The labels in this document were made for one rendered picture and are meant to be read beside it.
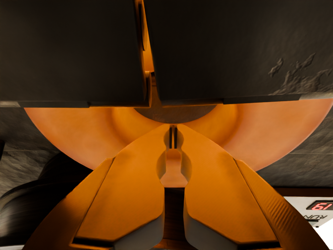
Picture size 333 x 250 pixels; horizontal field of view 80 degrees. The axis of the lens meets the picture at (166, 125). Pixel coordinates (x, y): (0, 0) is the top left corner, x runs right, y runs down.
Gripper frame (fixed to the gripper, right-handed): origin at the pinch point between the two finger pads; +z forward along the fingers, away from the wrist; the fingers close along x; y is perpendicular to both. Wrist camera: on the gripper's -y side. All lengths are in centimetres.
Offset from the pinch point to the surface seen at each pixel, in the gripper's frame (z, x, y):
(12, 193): 6.7, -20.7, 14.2
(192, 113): 6.6, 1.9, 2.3
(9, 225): 2.9, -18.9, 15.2
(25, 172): 17.9, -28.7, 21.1
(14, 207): 5.4, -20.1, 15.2
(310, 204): 17.8, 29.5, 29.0
